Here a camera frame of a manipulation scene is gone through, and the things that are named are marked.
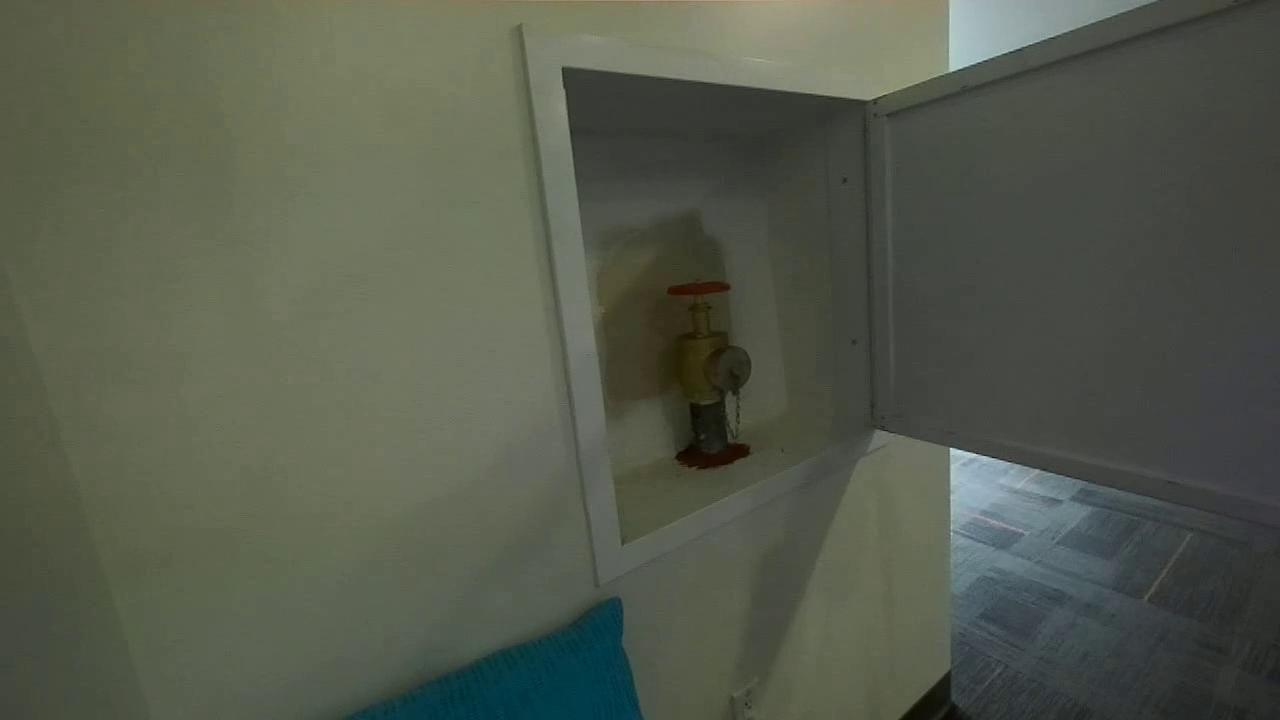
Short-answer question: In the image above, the nutcracker figurine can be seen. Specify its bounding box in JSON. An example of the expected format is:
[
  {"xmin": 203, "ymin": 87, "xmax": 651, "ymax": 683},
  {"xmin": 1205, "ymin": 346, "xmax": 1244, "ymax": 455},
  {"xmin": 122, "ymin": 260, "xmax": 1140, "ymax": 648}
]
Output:
[{"xmin": 664, "ymin": 278, "xmax": 761, "ymax": 477}]

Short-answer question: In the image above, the white valve cabinet door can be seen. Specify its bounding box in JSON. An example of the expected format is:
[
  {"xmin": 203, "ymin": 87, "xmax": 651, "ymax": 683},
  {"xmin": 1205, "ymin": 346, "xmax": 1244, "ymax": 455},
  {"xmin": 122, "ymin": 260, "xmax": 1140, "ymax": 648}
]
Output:
[{"xmin": 865, "ymin": 0, "xmax": 1280, "ymax": 532}]

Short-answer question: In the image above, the teal pillow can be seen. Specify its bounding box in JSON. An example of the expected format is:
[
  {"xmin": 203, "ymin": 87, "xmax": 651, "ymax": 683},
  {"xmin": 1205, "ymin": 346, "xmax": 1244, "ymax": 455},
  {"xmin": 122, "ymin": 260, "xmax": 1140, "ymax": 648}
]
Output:
[{"xmin": 347, "ymin": 592, "xmax": 647, "ymax": 720}]

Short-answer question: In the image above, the white recessed wall cabinet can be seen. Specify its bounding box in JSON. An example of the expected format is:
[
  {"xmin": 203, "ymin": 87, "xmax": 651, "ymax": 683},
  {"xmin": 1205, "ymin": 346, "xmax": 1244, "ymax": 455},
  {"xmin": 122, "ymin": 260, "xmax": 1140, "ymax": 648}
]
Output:
[{"xmin": 514, "ymin": 20, "xmax": 890, "ymax": 592}]

